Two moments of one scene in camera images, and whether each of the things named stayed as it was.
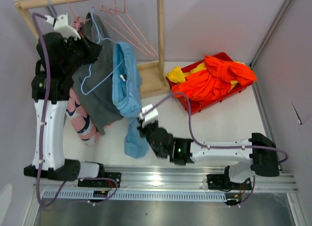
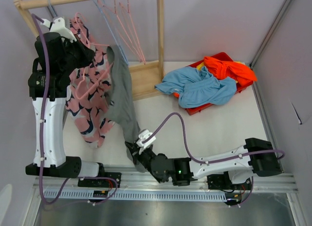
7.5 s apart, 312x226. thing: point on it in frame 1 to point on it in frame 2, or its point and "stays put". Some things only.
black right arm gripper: (142, 129) to (134, 150)
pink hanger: (77, 20) to (89, 45)
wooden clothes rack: (152, 74) stays put
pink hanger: (124, 10) to (114, 12)
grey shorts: (93, 82) to (118, 98)
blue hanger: (50, 6) stays put
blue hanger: (112, 74) to (109, 28)
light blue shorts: (126, 88) to (197, 86)
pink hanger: (124, 11) to (128, 12)
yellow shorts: (177, 75) to (203, 64)
